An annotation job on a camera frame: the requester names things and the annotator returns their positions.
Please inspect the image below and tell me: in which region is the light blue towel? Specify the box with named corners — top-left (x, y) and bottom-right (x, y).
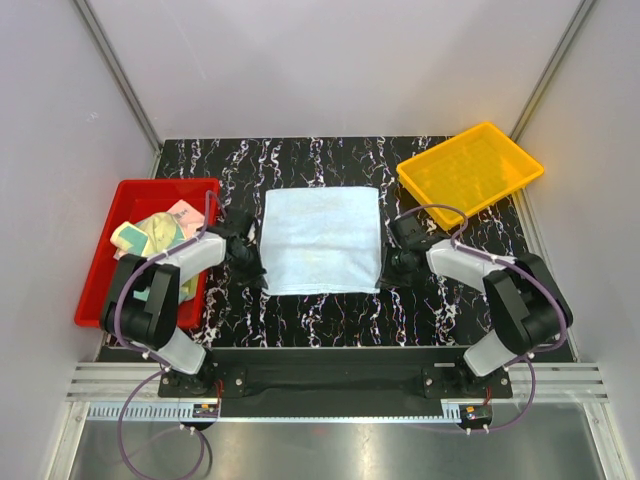
top-left (260, 186), bottom-right (382, 296)

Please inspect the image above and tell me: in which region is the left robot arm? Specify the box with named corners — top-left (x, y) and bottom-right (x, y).
top-left (100, 209), bottom-right (267, 396)

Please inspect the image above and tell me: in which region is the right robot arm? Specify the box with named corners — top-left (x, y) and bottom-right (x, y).
top-left (379, 215), bottom-right (573, 397)

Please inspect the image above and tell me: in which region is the pink towel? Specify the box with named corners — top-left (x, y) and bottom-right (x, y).
top-left (113, 198), bottom-right (206, 261)

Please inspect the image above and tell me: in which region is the yellow green towel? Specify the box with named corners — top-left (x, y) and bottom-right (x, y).
top-left (109, 211), bottom-right (199, 302)

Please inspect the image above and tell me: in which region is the yellow plastic tray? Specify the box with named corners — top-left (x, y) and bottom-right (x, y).
top-left (396, 122), bottom-right (544, 231)

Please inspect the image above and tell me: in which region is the red plastic bin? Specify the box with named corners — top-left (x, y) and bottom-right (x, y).
top-left (74, 178), bottom-right (220, 328)

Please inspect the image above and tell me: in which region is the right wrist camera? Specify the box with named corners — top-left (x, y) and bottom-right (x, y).
top-left (389, 216), bottom-right (427, 249)

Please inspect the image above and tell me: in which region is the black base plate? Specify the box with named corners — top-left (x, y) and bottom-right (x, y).
top-left (159, 347), bottom-right (513, 421)

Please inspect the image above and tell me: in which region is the white slotted cable duct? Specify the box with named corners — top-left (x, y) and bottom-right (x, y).
top-left (88, 402), bottom-right (220, 423)

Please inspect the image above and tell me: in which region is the right aluminium frame post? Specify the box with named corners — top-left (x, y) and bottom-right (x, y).
top-left (509, 0), bottom-right (598, 143)

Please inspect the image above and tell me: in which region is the aluminium frame post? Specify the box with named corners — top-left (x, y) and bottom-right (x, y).
top-left (509, 0), bottom-right (598, 143)
top-left (71, 0), bottom-right (163, 179)

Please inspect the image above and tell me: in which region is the left aluminium frame post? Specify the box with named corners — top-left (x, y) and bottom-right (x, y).
top-left (71, 0), bottom-right (163, 179)

